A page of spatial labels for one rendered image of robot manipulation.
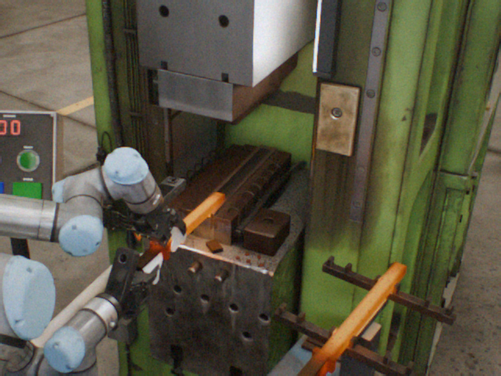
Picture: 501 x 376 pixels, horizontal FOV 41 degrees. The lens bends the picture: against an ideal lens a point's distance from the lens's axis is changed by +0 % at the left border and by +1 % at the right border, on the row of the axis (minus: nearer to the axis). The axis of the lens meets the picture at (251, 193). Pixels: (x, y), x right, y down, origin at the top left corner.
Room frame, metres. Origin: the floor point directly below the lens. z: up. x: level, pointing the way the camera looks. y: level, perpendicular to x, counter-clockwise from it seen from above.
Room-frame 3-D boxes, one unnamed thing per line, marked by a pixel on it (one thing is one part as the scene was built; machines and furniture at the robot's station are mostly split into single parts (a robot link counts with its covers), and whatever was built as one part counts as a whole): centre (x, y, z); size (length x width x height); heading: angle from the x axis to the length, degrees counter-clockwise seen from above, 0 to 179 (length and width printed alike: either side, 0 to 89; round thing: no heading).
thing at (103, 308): (1.05, 0.30, 1.00); 0.08 x 0.05 x 0.08; 67
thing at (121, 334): (1.74, 0.42, 0.36); 0.09 x 0.07 x 0.12; 66
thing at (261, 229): (1.47, -0.05, 0.95); 0.12 x 0.08 x 0.06; 156
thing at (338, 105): (1.48, -0.20, 1.27); 0.09 x 0.02 x 0.17; 66
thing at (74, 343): (0.98, 0.34, 1.00); 0.11 x 0.08 x 0.09; 157
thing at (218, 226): (1.68, 0.06, 0.96); 0.42 x 0.20 x 0.09; 156
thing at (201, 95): (1.68, 0.06, 1.32); 0.42 x 0.20 x 0.10; 156
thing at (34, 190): (1.51, 0.59, 1.01); 0.07 x 0.05 x 0.07; 91
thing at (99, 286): (1.54, 0.49, 0.62); 0.44 x 0.05 x 0.05; 156
